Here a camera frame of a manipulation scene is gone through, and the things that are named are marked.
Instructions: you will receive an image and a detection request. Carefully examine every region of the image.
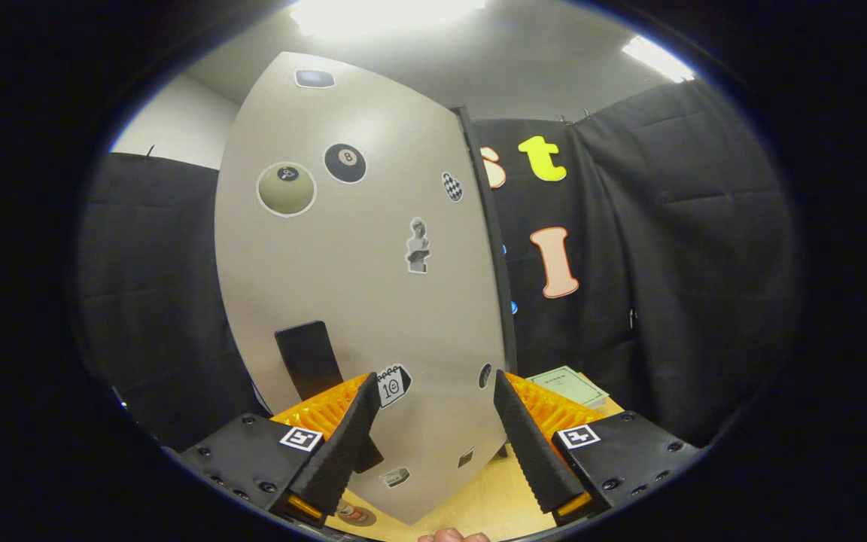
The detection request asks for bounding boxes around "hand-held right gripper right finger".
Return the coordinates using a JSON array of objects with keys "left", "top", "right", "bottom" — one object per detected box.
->
[{"left": 494, "top": 369, "right": 705, "bottom": 528}]

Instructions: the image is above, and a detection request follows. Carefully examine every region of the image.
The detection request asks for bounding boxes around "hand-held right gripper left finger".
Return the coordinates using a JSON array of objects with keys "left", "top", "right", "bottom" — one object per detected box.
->
[{"left": 178, "top": 370, "right": 383, "bottom": 528}]

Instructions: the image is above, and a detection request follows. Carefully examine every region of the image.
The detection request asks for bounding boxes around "black cabinet door handle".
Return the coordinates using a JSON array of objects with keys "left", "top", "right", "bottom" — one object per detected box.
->
[{"left": 274, "top": 320, "right": 385, "bottom": 475}]

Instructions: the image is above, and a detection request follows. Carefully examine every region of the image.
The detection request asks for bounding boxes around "grey cabinet door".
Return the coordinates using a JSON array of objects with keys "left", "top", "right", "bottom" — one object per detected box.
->
[{"left": 214, "top": 51, "right": 510, "bottom": 525}]

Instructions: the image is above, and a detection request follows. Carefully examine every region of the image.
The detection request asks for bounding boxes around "dark grey cabinet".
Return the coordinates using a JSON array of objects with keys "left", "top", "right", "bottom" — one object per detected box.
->
[{"left": 450, "top": 105, "right": 521, "bottom": 460}]

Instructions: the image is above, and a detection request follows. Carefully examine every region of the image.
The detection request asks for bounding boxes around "black backdrop cloth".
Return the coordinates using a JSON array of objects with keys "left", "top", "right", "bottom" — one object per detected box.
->
[{"left": 76, "top": 79, "right": 803, "bottom": 452}]

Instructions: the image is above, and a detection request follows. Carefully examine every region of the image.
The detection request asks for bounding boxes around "narrow ceiling light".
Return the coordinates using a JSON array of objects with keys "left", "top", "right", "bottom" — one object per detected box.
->
[{"left": 622, "top": 35, "right": 696, "bottom": 84}]

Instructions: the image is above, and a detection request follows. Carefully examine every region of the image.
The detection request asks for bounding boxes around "large ceiling light panel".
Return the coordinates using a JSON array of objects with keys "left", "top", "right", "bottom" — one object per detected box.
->
[{"left": 291, "top": 0, "right": 487, "bottom": 35}]

